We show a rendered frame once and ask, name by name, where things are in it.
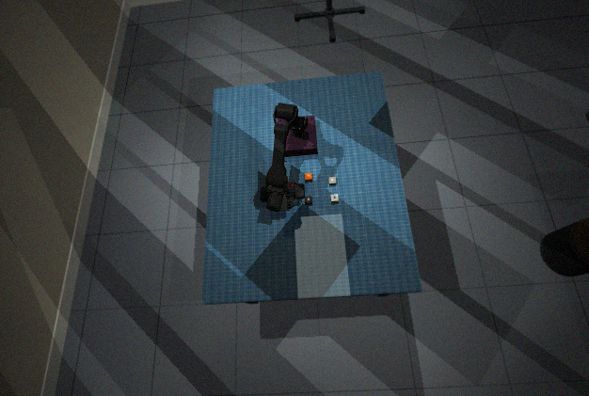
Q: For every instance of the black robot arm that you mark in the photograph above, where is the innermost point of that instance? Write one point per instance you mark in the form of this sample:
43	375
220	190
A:
276	175

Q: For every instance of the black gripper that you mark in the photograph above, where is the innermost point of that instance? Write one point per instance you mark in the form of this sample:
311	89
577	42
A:
294	192

